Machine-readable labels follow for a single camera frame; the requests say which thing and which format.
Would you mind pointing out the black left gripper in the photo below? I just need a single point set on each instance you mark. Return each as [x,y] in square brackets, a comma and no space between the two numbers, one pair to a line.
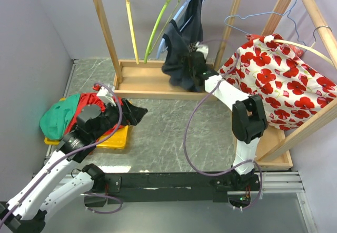
[131,114]

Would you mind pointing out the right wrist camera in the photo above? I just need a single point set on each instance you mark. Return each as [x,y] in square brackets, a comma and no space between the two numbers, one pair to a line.
[202,48]

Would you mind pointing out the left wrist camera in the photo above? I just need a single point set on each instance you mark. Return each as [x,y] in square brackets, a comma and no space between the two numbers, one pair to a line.
[104,95]

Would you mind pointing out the yellow plastic tray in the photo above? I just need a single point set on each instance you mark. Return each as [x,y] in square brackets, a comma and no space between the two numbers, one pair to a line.
[117,141]

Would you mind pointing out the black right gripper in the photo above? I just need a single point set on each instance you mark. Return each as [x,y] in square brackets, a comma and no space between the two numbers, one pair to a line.
[205,61]

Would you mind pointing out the blue wire hanger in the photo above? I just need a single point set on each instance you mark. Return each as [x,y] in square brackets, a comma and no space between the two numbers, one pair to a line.
[287,13]

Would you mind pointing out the poppy print garment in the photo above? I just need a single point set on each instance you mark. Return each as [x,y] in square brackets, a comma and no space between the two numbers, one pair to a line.
[291,90]

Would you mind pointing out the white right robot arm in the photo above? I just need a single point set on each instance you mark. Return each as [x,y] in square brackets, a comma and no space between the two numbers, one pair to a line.
[248,120]

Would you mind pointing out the cream wooden hanger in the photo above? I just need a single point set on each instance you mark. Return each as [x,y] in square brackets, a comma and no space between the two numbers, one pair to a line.
[309,48]

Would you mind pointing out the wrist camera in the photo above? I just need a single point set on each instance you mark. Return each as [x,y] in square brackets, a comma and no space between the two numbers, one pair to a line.
[104,95]
[202,48]

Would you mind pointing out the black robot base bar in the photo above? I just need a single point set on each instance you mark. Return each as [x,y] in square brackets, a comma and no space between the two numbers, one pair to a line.
[184,186]

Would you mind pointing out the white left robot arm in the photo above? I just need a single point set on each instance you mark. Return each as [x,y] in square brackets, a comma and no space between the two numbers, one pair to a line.
[33,206]

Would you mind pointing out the light blue plastic hanger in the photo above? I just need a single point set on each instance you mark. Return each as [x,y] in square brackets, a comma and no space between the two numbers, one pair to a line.
[183,31]

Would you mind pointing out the green garment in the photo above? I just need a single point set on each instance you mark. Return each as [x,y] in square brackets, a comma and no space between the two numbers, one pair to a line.
[56,120]

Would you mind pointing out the navy blue tank top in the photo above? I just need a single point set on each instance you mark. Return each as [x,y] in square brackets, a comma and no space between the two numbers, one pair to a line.
[177,68]

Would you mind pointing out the yellow hanger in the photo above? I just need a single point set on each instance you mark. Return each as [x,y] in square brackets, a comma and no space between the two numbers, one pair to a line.
[132,32]

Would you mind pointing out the green hanger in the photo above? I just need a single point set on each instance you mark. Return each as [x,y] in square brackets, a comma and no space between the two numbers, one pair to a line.
[151,42]

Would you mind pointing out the red garment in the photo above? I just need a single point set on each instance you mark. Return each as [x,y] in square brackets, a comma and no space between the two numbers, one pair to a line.
[89,99]

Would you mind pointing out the wooden side clothes rack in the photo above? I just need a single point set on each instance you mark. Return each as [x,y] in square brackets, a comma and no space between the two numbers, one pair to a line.
[274,143]

